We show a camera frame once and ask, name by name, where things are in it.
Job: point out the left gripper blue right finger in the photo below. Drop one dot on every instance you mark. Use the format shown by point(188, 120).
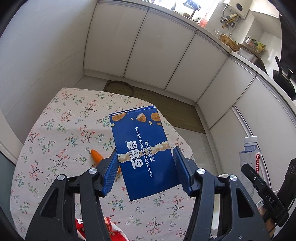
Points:
point(183, 167)

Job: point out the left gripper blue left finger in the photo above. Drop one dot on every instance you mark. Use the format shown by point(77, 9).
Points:
point(110, 168)

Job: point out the dark blue biscuit box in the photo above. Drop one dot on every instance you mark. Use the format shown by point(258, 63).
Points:
point(143, 151)

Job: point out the clear plastic water bottle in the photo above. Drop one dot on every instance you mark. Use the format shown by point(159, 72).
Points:
point(251, 155)

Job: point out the white plastic trash bin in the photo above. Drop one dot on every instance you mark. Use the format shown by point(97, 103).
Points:
point(221, 191)

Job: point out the white kitchen cabinets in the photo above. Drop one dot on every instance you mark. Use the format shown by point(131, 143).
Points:
point(142, 42)

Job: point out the person right hand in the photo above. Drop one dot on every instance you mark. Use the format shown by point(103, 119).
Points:
point(269, 223)

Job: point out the orange peel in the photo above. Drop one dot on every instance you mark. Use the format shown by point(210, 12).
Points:
point(96, 156)

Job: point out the brown floor mat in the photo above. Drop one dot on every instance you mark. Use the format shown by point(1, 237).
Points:
point(179, 114)

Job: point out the red snack wrapper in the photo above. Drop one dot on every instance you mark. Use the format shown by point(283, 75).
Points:
point(114, 232)

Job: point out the round woven mat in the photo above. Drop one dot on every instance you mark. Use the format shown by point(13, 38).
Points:
point(119, 87)

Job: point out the woven basket on counter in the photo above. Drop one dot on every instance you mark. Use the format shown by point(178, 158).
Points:
point(229, 42)

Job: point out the steel pot on counter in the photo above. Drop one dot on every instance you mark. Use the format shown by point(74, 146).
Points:
point(251, 56)

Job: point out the black wok on stove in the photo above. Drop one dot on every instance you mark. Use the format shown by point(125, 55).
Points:
point(284, 81)

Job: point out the white water heater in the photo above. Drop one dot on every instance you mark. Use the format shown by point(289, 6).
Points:
point(240, 7)

